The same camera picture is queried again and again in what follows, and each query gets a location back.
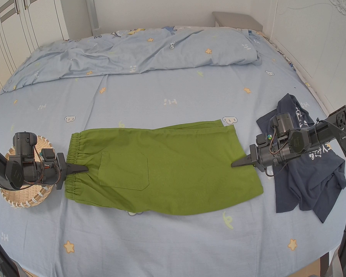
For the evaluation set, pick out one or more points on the bed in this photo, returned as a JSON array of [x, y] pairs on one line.
[[167, 102]]

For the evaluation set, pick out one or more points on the white wall duct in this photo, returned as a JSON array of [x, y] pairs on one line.
[[91, 7]]

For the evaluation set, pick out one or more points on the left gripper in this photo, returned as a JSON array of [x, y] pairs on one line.
[[57, 172]]

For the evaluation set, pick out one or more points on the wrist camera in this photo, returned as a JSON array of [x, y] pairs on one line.
[[262, 140], [47, 155]]

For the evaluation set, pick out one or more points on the pale blue quilt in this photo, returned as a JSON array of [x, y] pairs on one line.
[[150, 55]]

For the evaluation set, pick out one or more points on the white wardrobe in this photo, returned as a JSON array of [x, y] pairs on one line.
[[20, 24]]

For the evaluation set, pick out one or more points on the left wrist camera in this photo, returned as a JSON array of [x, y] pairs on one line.
[[47, 155]]

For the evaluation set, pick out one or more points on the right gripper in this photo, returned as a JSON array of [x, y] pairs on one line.
[[269, 156]]

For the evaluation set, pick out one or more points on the green shorts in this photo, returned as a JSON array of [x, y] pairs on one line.
[[176, 169]]

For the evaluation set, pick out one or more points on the grey bedside table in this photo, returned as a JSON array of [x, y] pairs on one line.
[[236, 20]]

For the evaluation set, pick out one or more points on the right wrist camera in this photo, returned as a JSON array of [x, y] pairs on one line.
[[262, 140]]

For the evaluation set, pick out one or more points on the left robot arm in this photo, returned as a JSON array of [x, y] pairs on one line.
[[16, 174]]

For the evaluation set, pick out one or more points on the round woven basket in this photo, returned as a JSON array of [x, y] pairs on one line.
[[26, 198]]

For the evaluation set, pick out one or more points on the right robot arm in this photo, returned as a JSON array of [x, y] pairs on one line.
[[323, 134]]

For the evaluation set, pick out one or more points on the dark blue printed T-shirt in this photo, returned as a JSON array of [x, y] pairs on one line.
[[305, 183]]

